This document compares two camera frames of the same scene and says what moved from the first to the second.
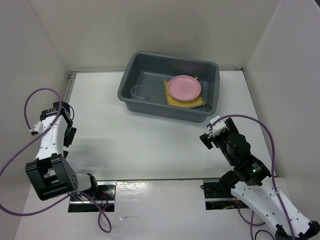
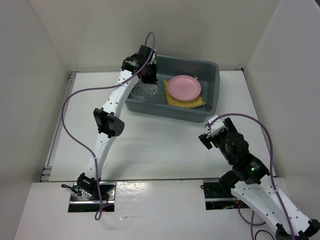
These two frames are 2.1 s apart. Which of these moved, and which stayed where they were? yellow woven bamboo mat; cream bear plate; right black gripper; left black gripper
Moved: left black gripper
Stayed: right black gripper; cream bear plate; yellow woven bamboo mat
